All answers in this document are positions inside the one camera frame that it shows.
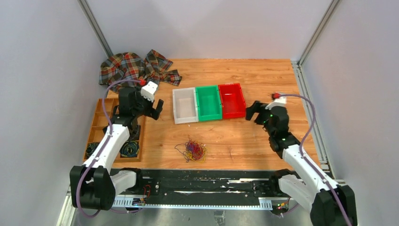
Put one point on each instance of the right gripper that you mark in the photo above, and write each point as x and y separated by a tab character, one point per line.
257	107

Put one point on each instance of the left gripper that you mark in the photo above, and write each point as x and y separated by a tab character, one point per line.
155	114

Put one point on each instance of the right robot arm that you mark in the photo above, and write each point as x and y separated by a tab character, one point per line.
328	202

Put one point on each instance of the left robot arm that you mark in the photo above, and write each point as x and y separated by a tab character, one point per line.
92	186

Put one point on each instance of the red plastic bin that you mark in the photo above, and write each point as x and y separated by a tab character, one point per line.
233	102

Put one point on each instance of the white plastic bin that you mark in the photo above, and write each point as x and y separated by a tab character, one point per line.
185	108

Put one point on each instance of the green plastic bin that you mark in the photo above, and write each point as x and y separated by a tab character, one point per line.
209	103

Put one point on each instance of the plaid cloth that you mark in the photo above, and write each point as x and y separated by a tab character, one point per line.
129	66

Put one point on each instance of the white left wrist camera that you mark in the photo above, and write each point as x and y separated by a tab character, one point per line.
148	91

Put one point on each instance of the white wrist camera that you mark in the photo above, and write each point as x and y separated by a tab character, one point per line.
281	102
148	91

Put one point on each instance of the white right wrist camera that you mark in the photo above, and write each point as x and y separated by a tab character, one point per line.
281	102

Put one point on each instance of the right aluminium table rail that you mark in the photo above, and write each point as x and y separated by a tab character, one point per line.
315	132

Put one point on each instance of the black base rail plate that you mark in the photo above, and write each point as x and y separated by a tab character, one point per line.
206	188

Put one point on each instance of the left aluminium frame post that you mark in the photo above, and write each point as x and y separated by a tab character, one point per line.
95	26

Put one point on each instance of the aluminium frame post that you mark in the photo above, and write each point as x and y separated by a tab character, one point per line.
318	31
95	26

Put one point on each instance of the right aluminium frame post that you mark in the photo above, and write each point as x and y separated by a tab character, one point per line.
318	31

